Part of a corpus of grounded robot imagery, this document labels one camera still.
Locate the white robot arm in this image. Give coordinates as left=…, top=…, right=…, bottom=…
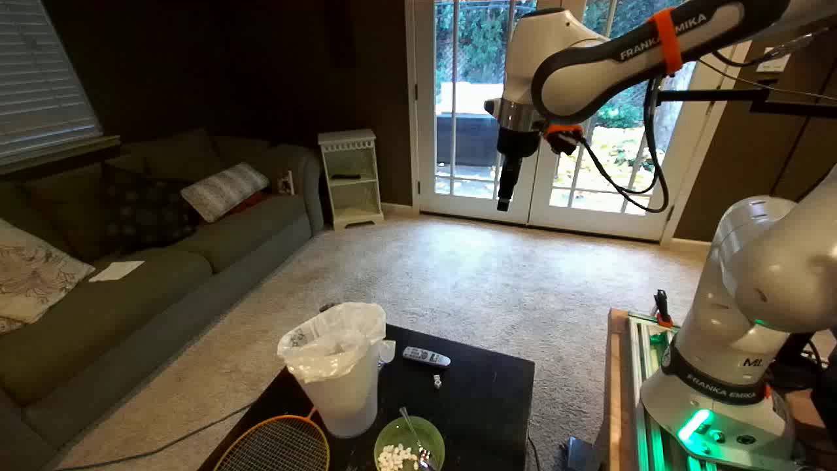
left=487, top=0, right=837, bottom=471

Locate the dark patterned pillow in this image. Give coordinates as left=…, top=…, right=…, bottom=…
left=102, top=164, right=196, bottom=253

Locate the orange badminton racket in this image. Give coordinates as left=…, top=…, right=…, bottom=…
left=211, top=410, right=333, bottom=471

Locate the striped white pillow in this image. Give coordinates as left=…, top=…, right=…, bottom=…
left=180, top=161, right=269, bottom=221

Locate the green sofa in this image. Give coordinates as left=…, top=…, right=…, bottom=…
left=0, top=127, right=324, bottom=471

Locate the white paper sheet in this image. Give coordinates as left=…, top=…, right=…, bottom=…
left=90, top=262, right=143, bottom=282

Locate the green plate with food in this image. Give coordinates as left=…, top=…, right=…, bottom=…
left=371, top=415, right=444, bottom=471

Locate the grey remote controller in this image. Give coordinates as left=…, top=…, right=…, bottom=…
left=402, top=346, right=453, bottom=368

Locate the white small shelf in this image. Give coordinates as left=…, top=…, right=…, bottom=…
left=317, top=127, right=384, bottom=229

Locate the window blind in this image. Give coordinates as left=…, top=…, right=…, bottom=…
left=0, top=0, right=102, bottom=164

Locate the black coffee table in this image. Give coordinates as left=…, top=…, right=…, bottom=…
left=196, top=325, right=537, bottom=471

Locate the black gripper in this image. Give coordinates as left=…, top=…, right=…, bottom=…
left=498, top=127, right=538, bottom=212

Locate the floral cream pillow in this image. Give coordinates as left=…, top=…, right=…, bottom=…
left=0, top=220, right=95, bottom=331

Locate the white plastic trash bin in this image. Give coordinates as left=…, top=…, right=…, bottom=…
left=278, top=301, right=396, bottom=436

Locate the white french door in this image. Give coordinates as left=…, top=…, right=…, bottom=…
left=425, top=0, right=787, bottom=221

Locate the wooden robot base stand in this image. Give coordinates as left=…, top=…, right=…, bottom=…
left=598, top=305, right=837, bottom=471

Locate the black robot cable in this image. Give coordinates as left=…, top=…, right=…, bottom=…
left=571, top=72, right=674, bottom=216

